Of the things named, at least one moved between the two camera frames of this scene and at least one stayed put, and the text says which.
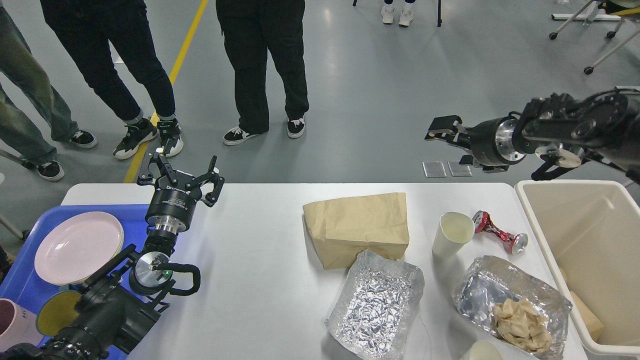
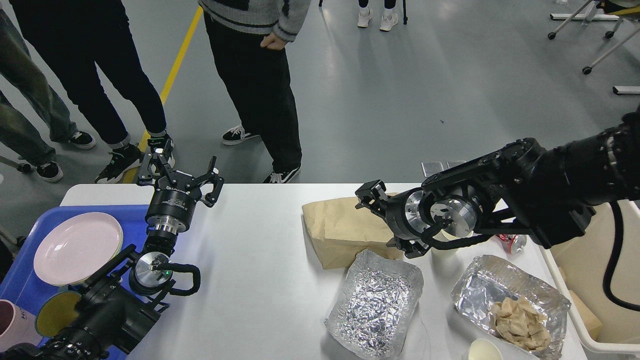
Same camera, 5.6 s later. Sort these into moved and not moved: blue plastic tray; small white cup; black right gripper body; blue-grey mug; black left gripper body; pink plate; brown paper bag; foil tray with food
Moved: black right gripper body
Not moved: blue-grey mug; foil tray with food; small white cup; brown paper bag; pink plate; blue plastic tray; black left gripper body
